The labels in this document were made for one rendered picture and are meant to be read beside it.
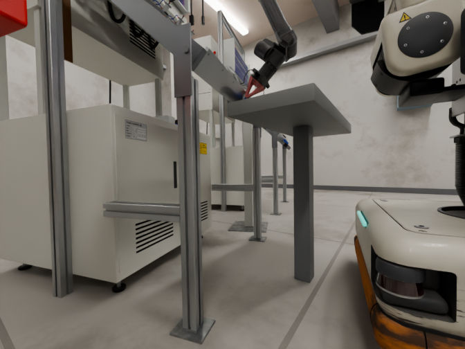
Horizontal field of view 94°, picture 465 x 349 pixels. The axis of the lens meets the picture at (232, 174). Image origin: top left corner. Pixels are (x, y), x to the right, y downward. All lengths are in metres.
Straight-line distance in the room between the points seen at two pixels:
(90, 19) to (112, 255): 1.00
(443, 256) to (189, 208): 0.50
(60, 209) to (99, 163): 0.21
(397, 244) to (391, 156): 3.65
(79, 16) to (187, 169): 0.92
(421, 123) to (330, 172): 1.40
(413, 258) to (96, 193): 0.82
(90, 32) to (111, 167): 0.70
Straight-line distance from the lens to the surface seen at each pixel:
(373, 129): 4.19
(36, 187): 1.07
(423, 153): 4.17
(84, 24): 1.28
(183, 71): 0.59
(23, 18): 0.48
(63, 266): 0.95
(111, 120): 0.78
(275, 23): 1.06
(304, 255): 0.86
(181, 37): 0.63
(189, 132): 0.54
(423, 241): 0.54
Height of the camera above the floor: 0.41
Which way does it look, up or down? 2 degrees down
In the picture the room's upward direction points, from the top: 1 degrees counter-clockwise
